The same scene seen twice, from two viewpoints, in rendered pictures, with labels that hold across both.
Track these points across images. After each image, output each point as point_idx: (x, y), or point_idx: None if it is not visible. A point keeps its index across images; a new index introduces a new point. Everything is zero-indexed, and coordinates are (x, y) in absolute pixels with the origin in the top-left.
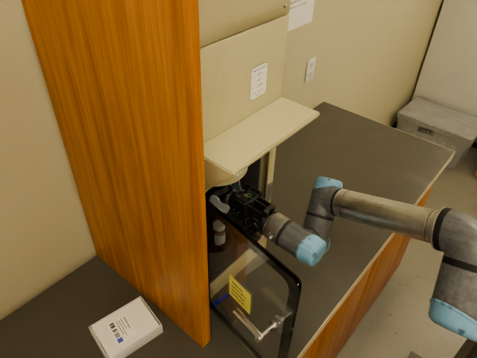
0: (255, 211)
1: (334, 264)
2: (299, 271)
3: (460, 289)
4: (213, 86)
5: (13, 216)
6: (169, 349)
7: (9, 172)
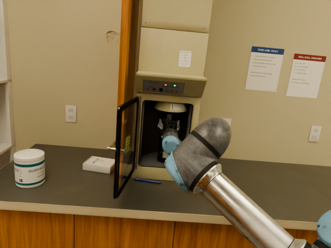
0: (166, 126)
1: None
2: (191, 196)
3: (181, 142)
4: (154, 46)
5: (103, 107)
6: (104, 177)
7: (108, 88)
